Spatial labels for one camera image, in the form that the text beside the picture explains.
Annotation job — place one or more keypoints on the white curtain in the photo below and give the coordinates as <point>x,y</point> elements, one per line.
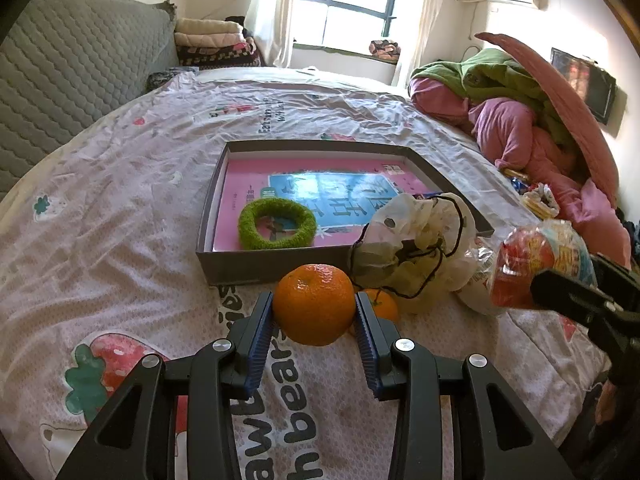
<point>425,15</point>
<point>270,15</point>

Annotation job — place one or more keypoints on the large orange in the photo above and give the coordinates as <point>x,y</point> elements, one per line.
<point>312,305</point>

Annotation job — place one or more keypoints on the cream folded blanket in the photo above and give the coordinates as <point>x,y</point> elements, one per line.
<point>205,26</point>

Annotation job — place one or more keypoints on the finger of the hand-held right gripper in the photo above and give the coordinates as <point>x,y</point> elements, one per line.
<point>565,292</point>
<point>617,280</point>

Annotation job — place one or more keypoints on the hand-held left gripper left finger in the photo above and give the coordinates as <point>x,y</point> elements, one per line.
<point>257,350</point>

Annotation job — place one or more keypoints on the window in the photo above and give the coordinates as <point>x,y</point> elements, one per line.
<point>350,5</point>

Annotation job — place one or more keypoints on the strawberry printed bedsheet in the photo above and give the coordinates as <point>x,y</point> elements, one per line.
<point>125,200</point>

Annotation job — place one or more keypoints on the red and blue snack packet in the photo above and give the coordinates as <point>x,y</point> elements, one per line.
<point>530,255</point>

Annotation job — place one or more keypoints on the grey quilted headboard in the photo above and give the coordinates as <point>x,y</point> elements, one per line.
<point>75,70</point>

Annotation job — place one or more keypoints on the small orange with stem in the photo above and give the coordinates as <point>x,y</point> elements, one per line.
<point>386,307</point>

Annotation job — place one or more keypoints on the floral cloth bundle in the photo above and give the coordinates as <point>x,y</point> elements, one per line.
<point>385,49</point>

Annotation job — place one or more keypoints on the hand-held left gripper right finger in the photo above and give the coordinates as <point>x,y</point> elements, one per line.
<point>367,350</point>

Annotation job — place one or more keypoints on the long pink pillow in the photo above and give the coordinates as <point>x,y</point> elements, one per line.
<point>565,95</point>

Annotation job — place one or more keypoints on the green blanket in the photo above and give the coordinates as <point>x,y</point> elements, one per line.
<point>500,72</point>

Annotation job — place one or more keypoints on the wall television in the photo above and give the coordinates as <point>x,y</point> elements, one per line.
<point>585,82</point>

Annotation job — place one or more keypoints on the dark checkered folded blanket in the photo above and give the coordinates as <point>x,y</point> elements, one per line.
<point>220,55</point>

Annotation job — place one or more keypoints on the yellow and blue snack packet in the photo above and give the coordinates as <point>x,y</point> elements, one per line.
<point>517,180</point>

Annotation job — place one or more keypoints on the pink folded blanket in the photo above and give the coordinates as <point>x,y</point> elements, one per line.
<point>205,40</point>

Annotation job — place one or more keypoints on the clear bag of snacks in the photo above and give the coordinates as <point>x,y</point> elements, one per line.
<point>540,202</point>

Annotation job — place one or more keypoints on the grey cardboard box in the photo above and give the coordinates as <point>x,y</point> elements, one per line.
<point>240,267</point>

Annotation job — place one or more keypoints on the dark cloth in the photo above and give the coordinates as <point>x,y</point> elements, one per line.
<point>160,79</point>

